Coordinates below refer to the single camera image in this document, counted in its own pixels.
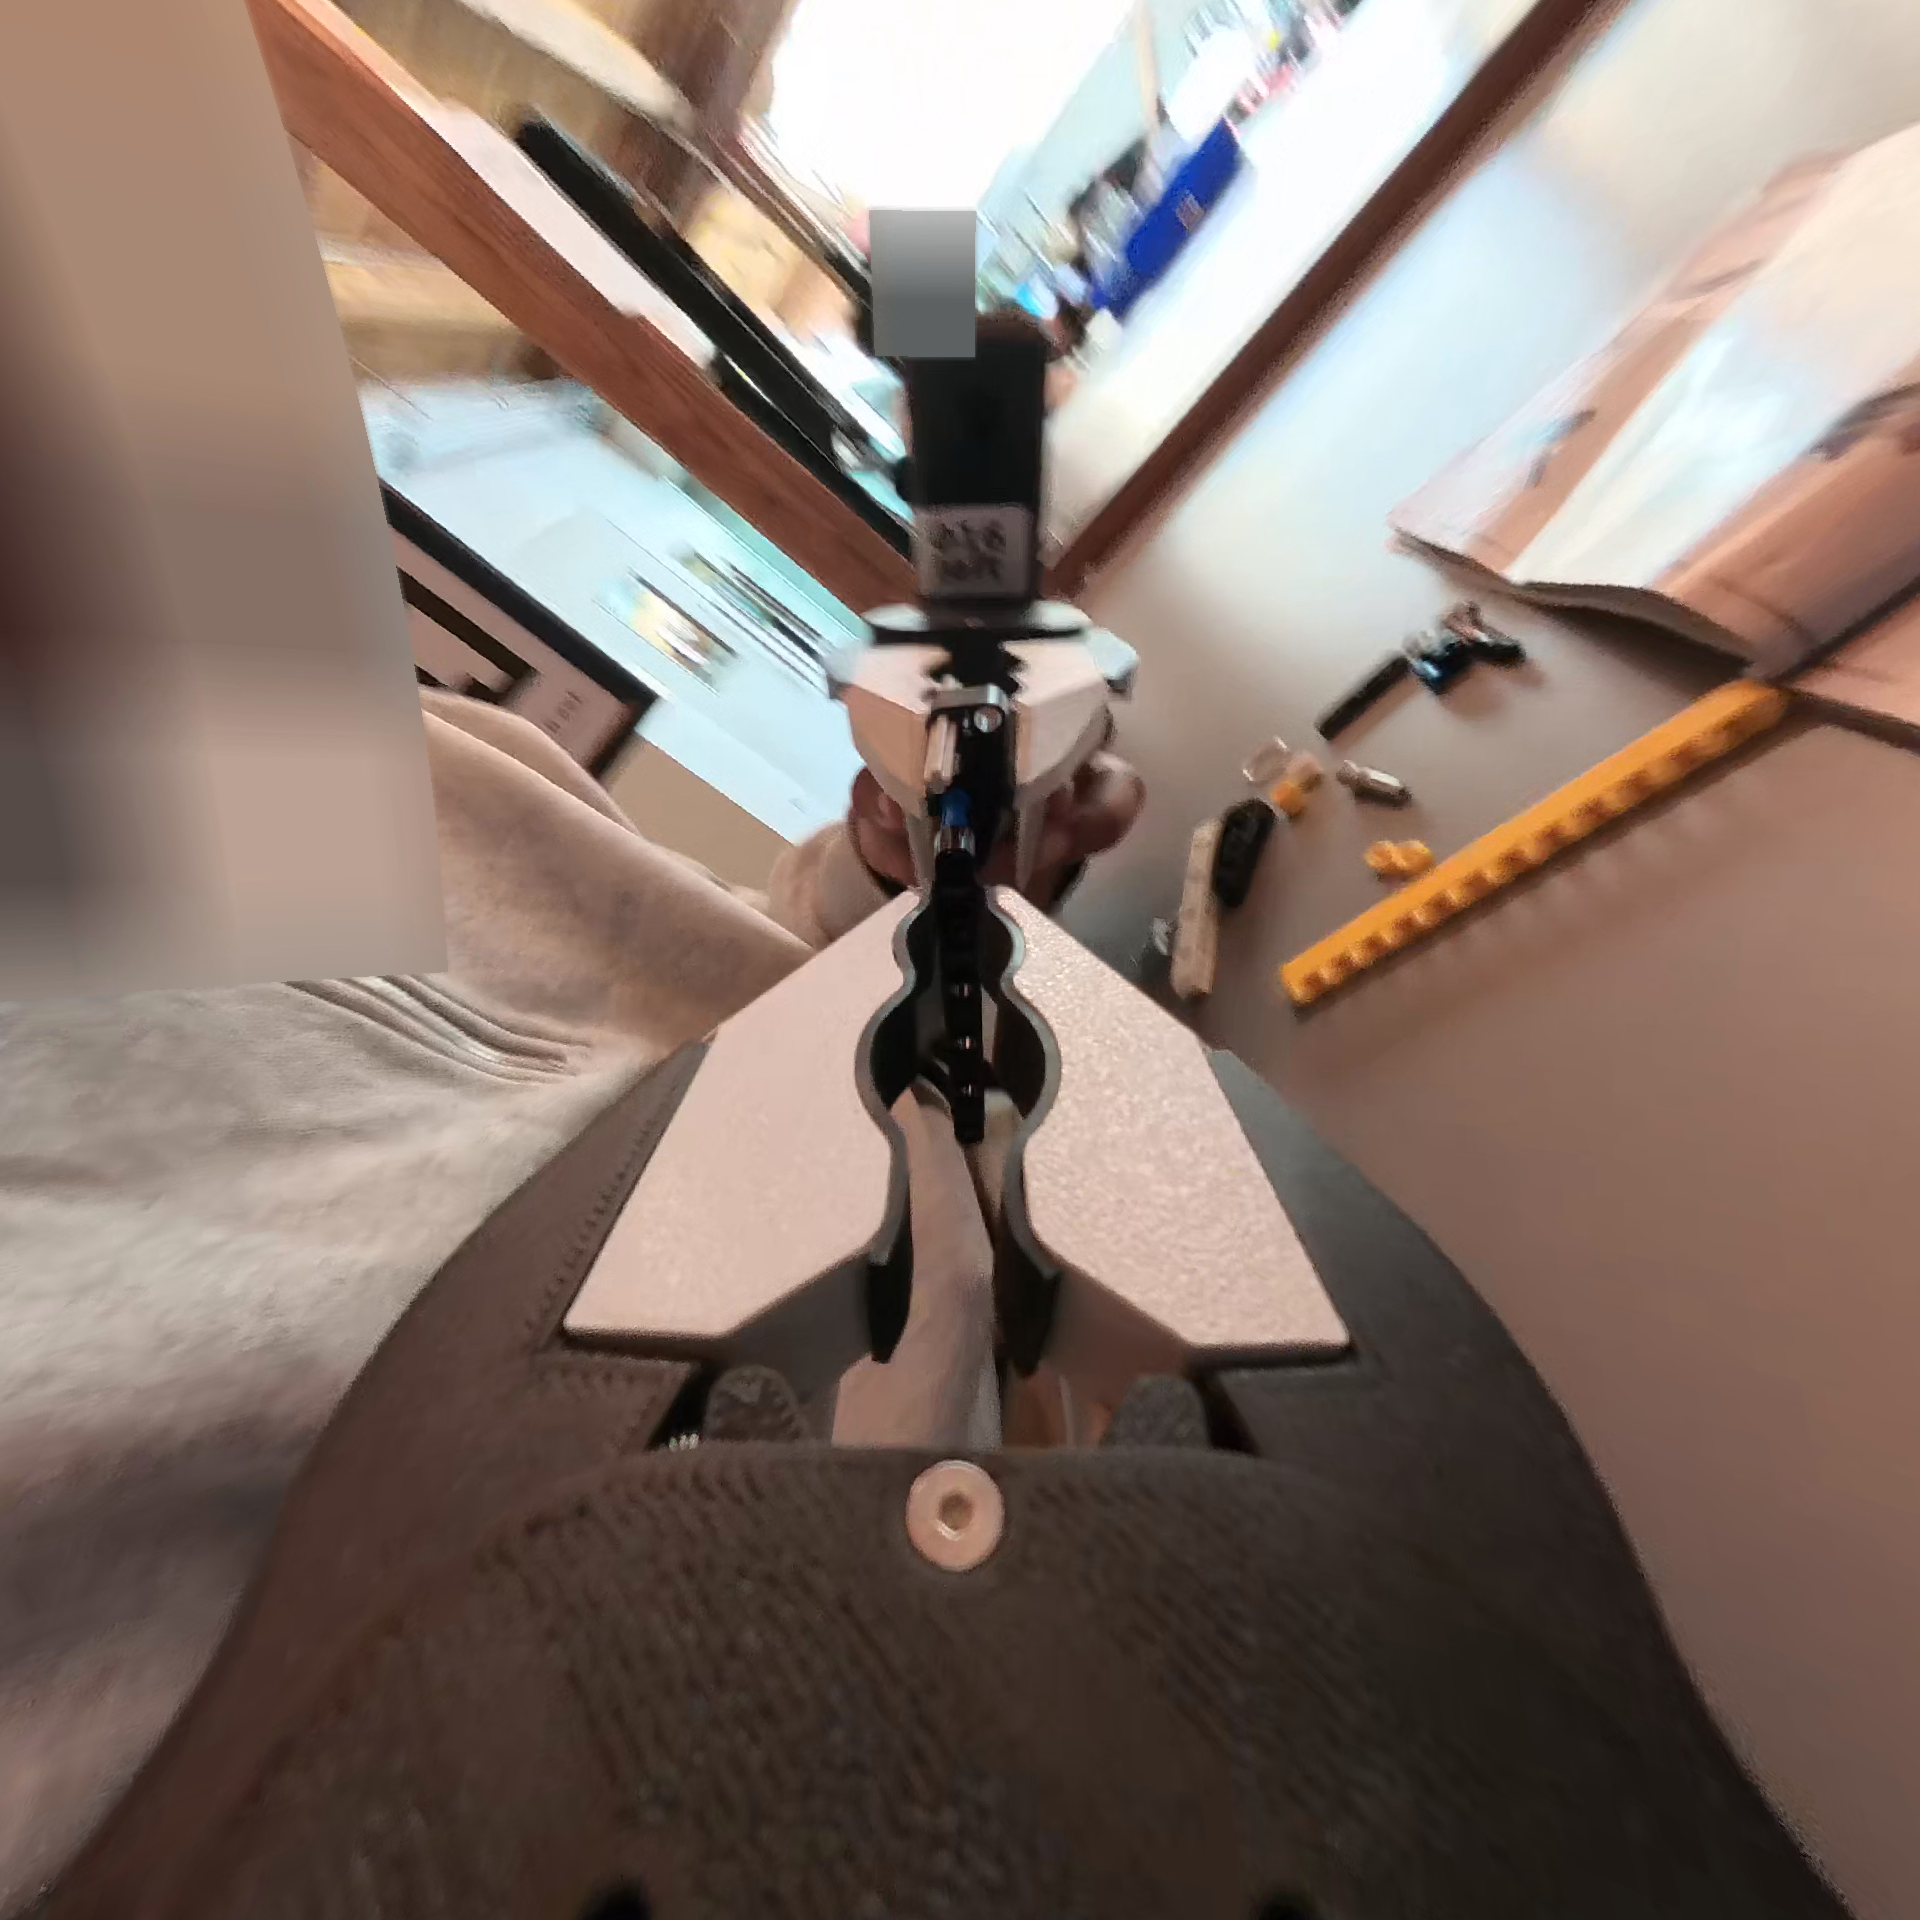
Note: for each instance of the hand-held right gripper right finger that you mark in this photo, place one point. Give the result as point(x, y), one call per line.
point(1172, 1201)

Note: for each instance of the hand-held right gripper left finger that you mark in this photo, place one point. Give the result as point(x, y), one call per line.
point(735, 1184)

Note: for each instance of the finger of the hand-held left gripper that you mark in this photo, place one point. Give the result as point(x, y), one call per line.
point(1073, 734)
point(887, 734)

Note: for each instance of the person's left forearm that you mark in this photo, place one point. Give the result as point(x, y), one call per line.
point(601, 856)

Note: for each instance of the black curved lego liftarm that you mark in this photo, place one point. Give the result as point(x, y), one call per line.
point(1243, 853)

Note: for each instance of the white lego panel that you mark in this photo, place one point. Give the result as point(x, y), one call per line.
point(1196, 915)

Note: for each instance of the short black lego beam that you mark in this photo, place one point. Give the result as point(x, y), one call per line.
point(1364, 695)

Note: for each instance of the grey lego pin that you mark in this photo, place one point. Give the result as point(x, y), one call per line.
point(1373, 783)

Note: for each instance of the small black blue lego assembly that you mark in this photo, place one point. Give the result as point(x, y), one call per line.
point(1455, 648)

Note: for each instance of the long yellow lego beam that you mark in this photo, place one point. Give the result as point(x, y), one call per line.
point(1530, 848)

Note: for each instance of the person's left hand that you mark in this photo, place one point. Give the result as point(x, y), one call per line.
point(1109, 819)

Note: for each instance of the blue storage bin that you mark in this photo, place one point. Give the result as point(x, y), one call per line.
point(1178, 211)

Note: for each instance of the black framed picture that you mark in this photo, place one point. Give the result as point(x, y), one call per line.
point(517, 662)

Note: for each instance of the grey office desk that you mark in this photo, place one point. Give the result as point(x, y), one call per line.
point(1321, 135)

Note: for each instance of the beige trouser legs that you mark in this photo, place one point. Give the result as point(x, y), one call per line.
point(225, 1276)

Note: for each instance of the open instruction booklet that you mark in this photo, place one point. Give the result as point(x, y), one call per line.
point(1651, 451)

